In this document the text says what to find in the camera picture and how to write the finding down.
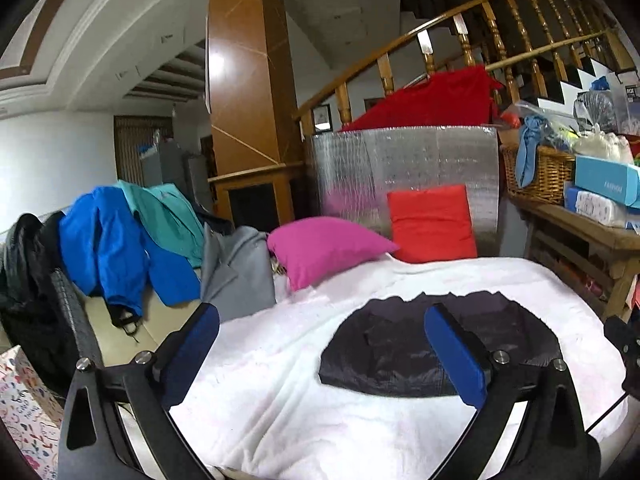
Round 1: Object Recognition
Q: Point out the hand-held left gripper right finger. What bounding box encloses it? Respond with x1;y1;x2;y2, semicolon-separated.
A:
424;303;601;480

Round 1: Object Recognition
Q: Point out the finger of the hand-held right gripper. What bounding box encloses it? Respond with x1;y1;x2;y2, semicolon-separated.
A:
621;355;640;397
604;315;640;361

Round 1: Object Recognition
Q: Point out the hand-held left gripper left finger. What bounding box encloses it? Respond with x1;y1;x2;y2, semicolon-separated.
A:
57;303;221;480

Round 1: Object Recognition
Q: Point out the black puffer jacket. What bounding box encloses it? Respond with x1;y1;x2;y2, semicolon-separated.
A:
318;290;562;401

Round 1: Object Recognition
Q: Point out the grey coat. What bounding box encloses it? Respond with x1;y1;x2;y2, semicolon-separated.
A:
200;225;277;322

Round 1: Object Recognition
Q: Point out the wooden table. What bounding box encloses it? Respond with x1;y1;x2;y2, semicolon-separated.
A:
515;195;640;321

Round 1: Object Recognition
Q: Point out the white blanket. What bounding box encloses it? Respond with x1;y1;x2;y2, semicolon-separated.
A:
170;252;628;473

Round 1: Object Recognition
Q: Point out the white tissue pack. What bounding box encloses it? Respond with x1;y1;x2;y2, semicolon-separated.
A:
564;185;631;228

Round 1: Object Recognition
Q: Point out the red pillow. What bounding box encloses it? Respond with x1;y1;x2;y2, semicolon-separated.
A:
386;185;478;264

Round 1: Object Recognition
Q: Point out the blue jacket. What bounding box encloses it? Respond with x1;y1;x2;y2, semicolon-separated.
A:
59;186;202;321

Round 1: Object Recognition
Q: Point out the teal jacket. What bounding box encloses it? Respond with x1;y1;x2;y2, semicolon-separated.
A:
119;181;206;268

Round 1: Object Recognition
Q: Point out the light blue box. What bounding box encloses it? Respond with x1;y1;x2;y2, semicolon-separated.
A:
574;155;640;208

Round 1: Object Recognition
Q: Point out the pink pillow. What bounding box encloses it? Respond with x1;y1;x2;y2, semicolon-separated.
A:
266;216;401;292

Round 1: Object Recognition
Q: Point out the wicker basket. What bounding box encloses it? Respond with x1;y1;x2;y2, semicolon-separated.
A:
500;142;576;206

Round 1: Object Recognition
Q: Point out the patterned gift box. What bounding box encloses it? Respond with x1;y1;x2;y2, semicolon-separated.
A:
0;345;66;480

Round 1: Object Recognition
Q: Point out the black coat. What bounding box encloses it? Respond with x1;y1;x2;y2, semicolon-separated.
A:
0;212;68;396

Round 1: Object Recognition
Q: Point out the grey refrigerator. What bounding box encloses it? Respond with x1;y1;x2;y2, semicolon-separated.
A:
140;137;211;201

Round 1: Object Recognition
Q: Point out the white plastic bag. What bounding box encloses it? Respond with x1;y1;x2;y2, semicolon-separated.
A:
572;125;633;163

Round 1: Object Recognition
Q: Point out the silver foil mat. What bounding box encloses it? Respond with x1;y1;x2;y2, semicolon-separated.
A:
305;125;501;256

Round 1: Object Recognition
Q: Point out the light blue cloth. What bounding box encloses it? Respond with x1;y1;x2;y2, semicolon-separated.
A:
515;115;551;188

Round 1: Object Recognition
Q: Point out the wooden lattice door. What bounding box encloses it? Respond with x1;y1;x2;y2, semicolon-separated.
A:
114;116;173;186

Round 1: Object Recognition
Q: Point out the clear bag with dark clothing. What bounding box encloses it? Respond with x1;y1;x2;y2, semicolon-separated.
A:
575;77;620;133

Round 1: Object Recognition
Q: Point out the red cloth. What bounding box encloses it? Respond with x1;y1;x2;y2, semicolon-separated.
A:
340;65;506;133

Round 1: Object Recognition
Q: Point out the wooden pillar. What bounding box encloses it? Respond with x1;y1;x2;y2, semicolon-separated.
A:
205;0;306;231

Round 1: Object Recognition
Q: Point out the wooden stair railing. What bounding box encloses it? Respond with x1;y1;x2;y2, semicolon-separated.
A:
292;0;636;133

